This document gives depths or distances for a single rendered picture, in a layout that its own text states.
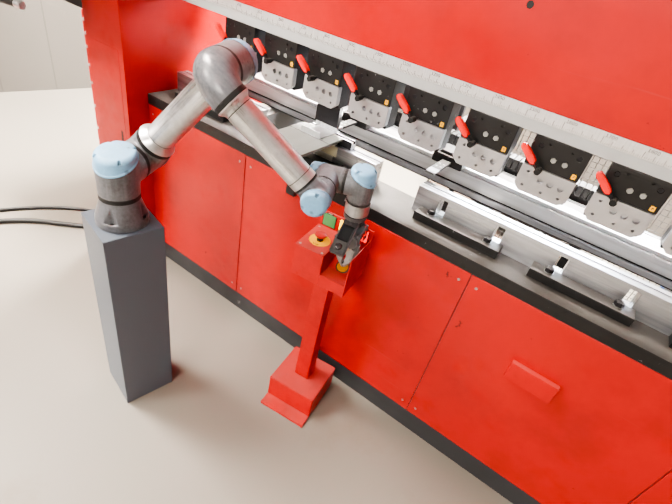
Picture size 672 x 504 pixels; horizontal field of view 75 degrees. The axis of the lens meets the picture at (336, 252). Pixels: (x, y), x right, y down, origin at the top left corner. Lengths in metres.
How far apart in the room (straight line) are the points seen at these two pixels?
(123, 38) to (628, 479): 2.35
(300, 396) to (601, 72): 1.45
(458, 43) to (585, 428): 1.21
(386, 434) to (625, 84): 1.46
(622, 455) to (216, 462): 1.33
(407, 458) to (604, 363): 0.85
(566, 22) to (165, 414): 1.81
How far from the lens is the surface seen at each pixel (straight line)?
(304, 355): 1.77
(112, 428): 1.91
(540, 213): 1.70
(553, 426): 1.68
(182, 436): 1.86
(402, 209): 1.54
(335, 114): 1.65
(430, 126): 1.44
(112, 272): 1.47
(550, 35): 1.33
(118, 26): 2.08
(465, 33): 1.38
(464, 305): 1.49
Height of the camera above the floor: 1.60
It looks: 36 degrees down
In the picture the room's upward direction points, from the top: 13 degrees clockwise
